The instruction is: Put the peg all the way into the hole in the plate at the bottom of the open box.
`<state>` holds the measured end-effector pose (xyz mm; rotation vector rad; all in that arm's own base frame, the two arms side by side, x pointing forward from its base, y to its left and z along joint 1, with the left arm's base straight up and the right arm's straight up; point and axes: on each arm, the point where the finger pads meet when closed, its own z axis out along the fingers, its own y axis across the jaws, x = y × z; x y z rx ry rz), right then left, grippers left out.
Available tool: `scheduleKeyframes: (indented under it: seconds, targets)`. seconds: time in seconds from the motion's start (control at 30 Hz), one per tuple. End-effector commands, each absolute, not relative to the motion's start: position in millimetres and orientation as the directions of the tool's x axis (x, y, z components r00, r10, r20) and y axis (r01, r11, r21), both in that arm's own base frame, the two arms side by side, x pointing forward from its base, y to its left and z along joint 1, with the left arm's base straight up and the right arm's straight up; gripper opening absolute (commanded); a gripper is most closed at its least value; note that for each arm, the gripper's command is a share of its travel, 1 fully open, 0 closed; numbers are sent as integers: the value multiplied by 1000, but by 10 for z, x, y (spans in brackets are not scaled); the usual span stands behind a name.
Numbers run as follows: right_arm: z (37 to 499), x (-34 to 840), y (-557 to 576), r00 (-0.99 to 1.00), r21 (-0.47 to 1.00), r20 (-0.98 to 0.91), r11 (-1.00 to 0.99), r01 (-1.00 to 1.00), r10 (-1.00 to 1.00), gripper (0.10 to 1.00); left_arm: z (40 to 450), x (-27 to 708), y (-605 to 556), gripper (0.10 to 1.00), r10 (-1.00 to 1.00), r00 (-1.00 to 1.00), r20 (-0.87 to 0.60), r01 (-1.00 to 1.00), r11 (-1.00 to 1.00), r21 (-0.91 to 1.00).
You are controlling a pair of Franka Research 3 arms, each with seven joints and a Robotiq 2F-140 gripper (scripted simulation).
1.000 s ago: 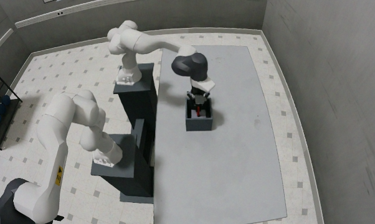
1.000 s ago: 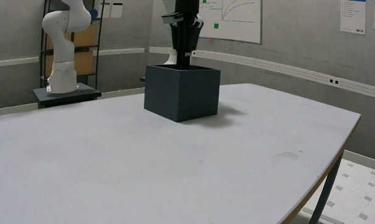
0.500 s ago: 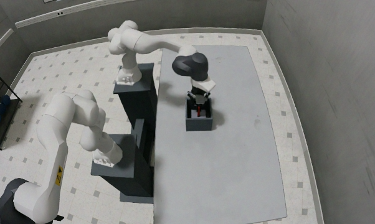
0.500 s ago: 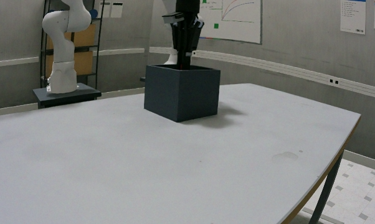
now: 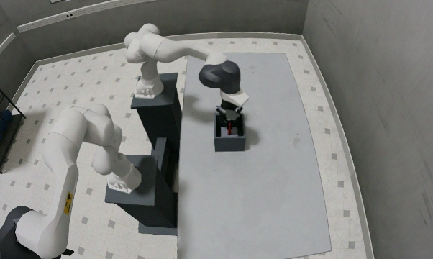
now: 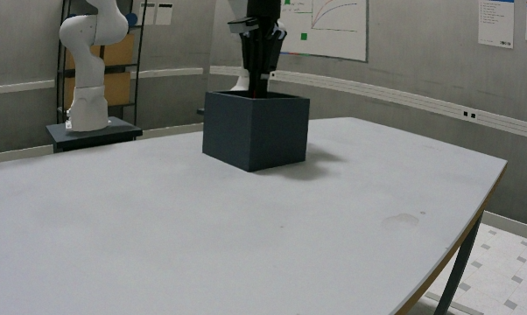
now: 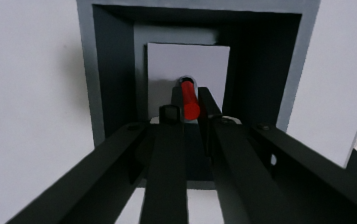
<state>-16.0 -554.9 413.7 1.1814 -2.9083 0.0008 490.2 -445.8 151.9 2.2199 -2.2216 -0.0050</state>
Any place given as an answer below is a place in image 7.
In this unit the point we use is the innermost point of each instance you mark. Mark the red cylindrical peg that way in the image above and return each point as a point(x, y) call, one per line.
point(190, 102)

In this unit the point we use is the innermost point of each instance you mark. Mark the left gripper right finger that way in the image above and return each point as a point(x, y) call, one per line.
point(306, 186)

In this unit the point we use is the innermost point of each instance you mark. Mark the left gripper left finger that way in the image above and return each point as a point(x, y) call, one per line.
point(97, 189)

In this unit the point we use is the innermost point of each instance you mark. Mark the white flat plate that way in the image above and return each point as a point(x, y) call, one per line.
point(168, 63)

